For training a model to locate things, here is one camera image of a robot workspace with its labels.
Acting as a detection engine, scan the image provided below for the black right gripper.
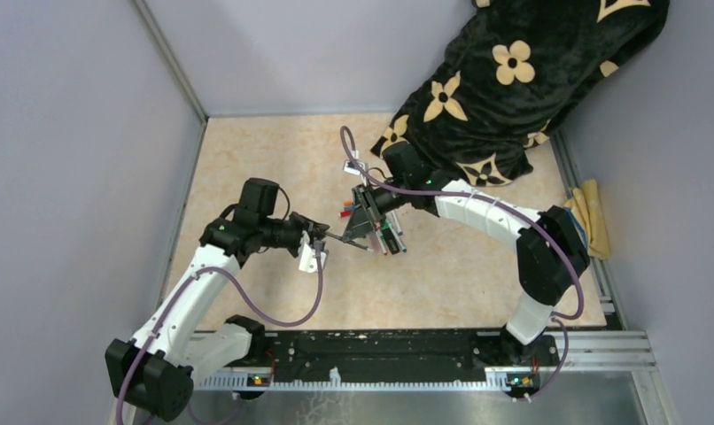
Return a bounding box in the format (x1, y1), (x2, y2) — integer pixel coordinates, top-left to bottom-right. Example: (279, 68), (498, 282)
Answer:
(343, 178), (408, 243)

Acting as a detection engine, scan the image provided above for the thin black pen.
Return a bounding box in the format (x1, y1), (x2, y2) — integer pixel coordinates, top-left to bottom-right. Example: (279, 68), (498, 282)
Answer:
(325, 232), (374, 252)

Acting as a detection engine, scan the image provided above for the green black marker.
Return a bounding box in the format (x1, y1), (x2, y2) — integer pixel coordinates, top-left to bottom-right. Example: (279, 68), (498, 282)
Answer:
(378, 219), (407, 255)

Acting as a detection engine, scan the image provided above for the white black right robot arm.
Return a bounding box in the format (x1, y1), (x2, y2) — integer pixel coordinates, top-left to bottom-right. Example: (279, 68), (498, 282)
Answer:
(342, 143), (590, 365)

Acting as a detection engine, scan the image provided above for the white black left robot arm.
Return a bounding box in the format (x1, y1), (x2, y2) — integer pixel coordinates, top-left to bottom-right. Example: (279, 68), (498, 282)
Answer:
(105, 178), (330, 424)

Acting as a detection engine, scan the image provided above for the yellow blue folded cloth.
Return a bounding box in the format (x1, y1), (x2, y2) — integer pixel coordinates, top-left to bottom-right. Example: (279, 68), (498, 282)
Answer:
(563, 179), (612, 260)

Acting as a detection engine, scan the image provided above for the black cream flower blanket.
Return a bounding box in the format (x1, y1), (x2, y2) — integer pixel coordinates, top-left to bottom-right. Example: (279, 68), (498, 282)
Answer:
(371, 1), (670, 187)

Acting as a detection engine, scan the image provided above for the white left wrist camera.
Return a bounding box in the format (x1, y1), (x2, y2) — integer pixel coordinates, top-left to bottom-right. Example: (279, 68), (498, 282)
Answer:
(298, 239), (328, 274)

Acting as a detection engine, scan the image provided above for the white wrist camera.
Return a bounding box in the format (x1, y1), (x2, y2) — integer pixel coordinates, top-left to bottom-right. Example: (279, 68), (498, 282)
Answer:
(298, 239), (328, 274)
(343, 157), (366, 176)

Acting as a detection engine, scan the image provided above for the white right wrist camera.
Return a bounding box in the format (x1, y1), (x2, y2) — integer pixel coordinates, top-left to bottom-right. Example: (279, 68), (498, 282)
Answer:
(343, 157), (366, 176)

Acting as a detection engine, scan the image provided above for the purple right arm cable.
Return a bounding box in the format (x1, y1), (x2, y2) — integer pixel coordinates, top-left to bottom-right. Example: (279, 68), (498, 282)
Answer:
(339, 125), (586, 404)

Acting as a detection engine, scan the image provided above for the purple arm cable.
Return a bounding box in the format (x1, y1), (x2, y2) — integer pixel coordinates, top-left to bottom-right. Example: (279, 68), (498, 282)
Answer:
(339, 125), (586, 404)
(114, 240), (325, 425)

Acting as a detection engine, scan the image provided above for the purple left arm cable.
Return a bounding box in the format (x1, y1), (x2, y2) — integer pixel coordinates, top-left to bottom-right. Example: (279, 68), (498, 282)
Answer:
(114, 240), (325, 425)

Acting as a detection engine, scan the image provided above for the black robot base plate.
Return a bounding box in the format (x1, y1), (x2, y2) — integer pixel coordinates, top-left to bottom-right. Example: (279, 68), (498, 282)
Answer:
(211, 328), (561, 385)

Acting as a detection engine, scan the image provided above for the aluminium rail frame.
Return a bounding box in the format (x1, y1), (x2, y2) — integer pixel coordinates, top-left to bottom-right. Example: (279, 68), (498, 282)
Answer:
(107, 329), (657, 425)

